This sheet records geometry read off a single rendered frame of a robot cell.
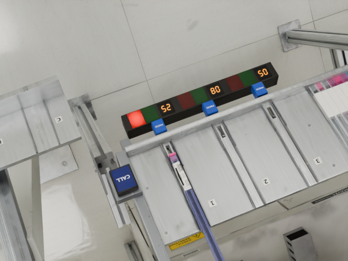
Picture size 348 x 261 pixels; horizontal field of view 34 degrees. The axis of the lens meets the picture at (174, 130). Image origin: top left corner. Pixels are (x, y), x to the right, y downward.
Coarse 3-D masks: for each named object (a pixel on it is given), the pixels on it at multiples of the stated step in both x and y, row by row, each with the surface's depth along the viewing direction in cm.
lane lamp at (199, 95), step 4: (200, 88) 118; (192, 92) 118; (196, 92) 118; (200, 92) 118; (204, 92) 118; (196, 96) 117; (200, 96) 117; (204, 96) 117; (196, 100) 117; (200, 100) 117; (204, 100) 117; (208, 100) 117; (196, 104) 116
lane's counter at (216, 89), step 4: (212, 84) 119; (216, 84) 118; (208, 88) 118; (212, 88) 118; (216, 88) 118; (220, 88) 118; (212, 92) 118; (216, 92) 118; (220, 92) 118; (212, 96) 117; (216, 96) 117
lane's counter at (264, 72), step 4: (256, 68) 120; (260, 68) 120; (264, 68) 120; (256, 72) 120; (260, 72) 120; (264, 72) 120; (268, 72) 120; (260, 76) 119; (264, 76) 119; (268, 76) 119; (260, 80) 119
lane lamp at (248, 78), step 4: (244, 72) 120; (248, 72) 120; (240, 76) 119; (244, 76) 119; (248, 76) 119; (252, 76) 119; (244, 80) 119; (248, 80) 119; (252, 80) 119; (256, 80) 119; (244, 84) 118; (248, 84) 118
